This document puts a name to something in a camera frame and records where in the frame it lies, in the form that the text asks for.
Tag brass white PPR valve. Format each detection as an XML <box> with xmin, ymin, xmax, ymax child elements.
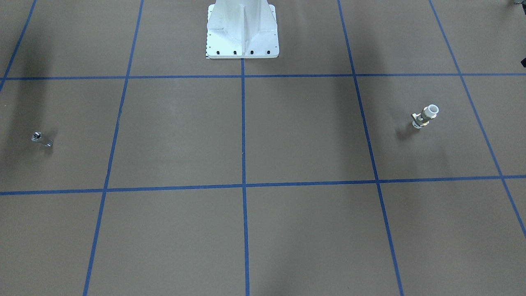
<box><xmin>411</xmin><ymin>104</ymin><xmax>440</xmax><ymax>129</ymax></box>

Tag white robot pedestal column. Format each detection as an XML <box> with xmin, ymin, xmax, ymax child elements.
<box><xmin>205</xmin><ymin>0</ymin><xmax>280</xmax><ymax>59</ymax></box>

